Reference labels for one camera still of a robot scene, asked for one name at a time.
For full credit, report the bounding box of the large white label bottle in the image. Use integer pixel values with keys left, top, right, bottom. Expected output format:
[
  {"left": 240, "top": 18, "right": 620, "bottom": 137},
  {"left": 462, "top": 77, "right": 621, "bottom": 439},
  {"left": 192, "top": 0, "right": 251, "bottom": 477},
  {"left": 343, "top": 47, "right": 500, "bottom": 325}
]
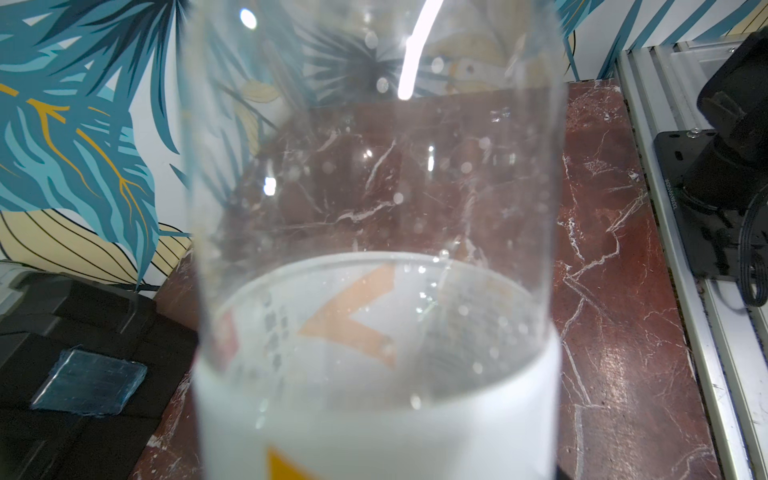
[{"left": 179, "top": 1, "right": 568, "bottom": 479}]

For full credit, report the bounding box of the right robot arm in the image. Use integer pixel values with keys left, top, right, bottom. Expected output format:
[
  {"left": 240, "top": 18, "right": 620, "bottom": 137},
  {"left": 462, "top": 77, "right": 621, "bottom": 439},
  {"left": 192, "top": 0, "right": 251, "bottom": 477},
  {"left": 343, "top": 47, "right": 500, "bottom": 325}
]
[{"left": 683, "top": 28, "right": 767, "bottom": 307}]

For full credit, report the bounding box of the black plastic toolbox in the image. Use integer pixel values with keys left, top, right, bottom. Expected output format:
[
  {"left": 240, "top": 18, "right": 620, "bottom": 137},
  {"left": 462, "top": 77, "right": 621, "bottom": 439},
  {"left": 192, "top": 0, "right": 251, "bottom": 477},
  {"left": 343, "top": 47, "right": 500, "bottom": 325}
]
[{"left": 1, "top": 261, "right": 197, "bottom": 479}]

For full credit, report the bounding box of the aluminium front rail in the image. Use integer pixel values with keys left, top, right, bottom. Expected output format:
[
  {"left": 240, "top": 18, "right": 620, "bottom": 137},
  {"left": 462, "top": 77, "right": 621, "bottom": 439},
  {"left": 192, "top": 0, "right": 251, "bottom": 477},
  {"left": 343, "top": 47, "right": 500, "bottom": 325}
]
[{"left": 617, "top": 34, "right": 767, "bottom": 479}]

